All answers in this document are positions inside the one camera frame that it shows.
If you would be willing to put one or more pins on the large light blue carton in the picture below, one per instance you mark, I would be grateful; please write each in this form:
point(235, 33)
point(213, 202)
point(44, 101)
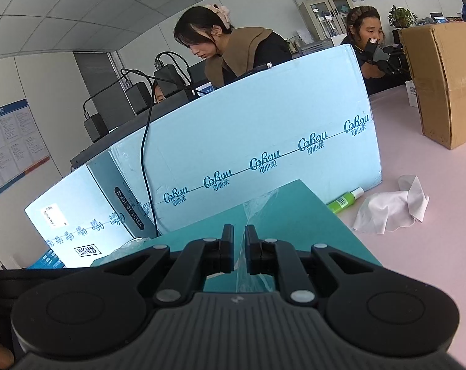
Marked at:
point(256, 123)

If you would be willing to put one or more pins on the pink desktop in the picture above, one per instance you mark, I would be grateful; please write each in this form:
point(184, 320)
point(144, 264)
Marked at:
point(429, 277)

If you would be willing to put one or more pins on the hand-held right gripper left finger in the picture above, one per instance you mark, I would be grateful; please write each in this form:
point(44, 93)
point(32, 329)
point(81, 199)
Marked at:
point(227, 250)

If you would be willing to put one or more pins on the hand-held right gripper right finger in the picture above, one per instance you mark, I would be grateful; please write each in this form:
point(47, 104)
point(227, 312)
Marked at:
point(252, 252)

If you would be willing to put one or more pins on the light blue carton white label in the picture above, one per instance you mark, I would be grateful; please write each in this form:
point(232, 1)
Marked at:
point(63, 216)

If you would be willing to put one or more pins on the white tissue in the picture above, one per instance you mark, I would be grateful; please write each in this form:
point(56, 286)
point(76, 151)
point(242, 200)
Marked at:
point(379, 212)

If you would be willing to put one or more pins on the dark cloth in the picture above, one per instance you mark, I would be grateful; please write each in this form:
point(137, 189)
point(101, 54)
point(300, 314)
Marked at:
point(5, 293)

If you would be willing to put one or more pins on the teal box lid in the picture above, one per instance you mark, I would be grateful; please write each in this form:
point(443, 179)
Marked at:
point(279, 216)

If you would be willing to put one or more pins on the black power adapter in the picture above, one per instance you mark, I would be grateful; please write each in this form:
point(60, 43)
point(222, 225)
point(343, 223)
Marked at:
point(170, 79)
point(95, 127)
point(138, 98)

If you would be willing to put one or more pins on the green potted plant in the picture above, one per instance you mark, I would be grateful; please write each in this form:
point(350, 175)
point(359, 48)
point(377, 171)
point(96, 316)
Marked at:
point(401, 17)

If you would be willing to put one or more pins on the green tube white cap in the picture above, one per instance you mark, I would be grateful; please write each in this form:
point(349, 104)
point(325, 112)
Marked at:
point(344, 201)

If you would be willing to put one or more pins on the brown cardboard box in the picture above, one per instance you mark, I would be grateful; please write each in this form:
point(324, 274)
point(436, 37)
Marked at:
point(441, 84)

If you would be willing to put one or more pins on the blue packet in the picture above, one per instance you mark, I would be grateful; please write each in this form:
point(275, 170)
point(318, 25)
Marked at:
point(46, 259)

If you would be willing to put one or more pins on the glass door cabinet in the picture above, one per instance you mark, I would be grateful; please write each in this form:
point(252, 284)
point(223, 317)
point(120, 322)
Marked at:
point(325, 19)

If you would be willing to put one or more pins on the small white card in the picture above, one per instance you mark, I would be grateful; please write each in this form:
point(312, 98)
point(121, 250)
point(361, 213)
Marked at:
point(412, 93)

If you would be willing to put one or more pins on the grey file tray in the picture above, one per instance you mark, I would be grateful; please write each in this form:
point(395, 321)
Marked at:
point(316, 48)

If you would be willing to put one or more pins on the wall poster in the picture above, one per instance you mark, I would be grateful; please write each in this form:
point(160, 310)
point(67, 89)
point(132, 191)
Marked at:
point(13, 150)

